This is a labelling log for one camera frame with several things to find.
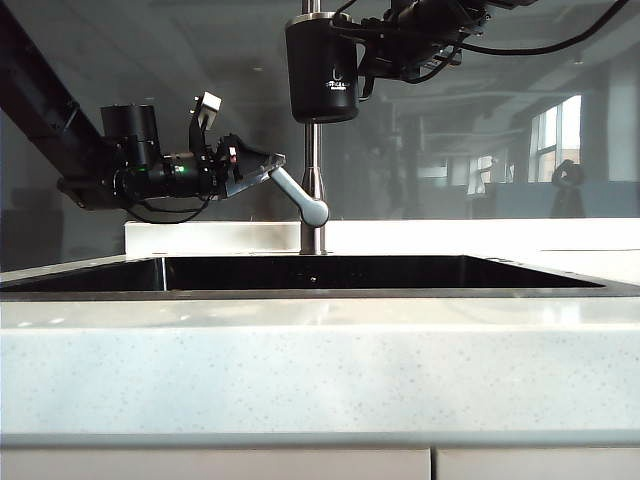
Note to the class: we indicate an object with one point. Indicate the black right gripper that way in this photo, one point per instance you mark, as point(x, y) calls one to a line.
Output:
point(420, 30)

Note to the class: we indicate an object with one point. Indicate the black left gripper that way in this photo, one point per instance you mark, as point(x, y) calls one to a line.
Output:
point(225, 165)

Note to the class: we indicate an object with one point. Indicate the grey steel faucet lever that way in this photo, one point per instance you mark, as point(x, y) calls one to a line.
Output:
point(300, 197)

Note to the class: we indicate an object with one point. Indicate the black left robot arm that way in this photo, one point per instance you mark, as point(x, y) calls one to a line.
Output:
point(45, 100)

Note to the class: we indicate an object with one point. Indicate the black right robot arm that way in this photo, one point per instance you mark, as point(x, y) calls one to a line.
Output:
point(500, 3)

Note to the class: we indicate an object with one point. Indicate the stainless steel faucet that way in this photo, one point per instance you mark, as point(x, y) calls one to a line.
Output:
point(313, 150)

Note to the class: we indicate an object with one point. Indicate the black undermount sink basin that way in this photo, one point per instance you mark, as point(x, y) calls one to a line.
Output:
point(350, 272)

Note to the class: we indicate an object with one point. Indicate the white counter upstand ledge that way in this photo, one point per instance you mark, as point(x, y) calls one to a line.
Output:
point(210, 237)

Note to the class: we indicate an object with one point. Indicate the wide beige cabinet door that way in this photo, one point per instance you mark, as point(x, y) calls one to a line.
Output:
point(200, 465)

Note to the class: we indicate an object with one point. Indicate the narrow beige cabinet door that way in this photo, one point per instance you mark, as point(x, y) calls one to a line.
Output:
point(540, 465)

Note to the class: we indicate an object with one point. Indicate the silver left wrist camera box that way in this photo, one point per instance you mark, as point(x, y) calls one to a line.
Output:
point(210, 102)

